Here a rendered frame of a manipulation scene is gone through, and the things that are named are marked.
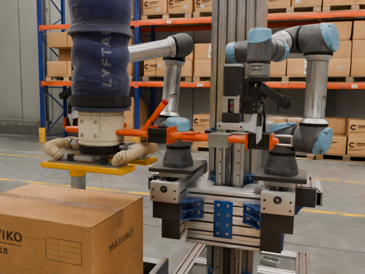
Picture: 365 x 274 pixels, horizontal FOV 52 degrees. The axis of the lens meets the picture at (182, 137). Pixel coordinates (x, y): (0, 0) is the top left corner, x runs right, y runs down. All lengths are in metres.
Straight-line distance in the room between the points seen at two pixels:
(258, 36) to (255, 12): 0.71
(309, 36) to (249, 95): 0.51
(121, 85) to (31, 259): 0.70
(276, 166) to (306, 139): 0.18
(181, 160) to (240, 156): 0.29
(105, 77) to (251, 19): 0.85
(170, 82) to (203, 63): 6.71
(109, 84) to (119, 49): 0.13
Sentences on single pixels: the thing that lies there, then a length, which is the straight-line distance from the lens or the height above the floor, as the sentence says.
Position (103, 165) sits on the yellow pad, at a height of 1.14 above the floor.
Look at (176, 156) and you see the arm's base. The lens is 1.79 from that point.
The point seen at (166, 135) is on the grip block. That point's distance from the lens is 1.31.
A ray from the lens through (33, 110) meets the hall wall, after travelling 12.46.
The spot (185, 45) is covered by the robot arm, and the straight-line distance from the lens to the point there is 1.82.
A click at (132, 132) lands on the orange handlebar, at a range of 1.37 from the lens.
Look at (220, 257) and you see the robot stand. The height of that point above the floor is 0.57.
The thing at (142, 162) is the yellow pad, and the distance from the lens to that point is 1.45.
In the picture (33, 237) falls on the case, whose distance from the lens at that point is 1.49.
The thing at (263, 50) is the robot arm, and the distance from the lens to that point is 1.23.
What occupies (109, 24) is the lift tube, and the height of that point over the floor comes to 1.62.
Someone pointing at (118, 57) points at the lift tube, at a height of 1.52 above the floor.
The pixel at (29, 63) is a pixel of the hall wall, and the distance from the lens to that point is 12.51.
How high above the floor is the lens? 1.40
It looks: 7 degrees down
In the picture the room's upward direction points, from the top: 1 degrees clockwise
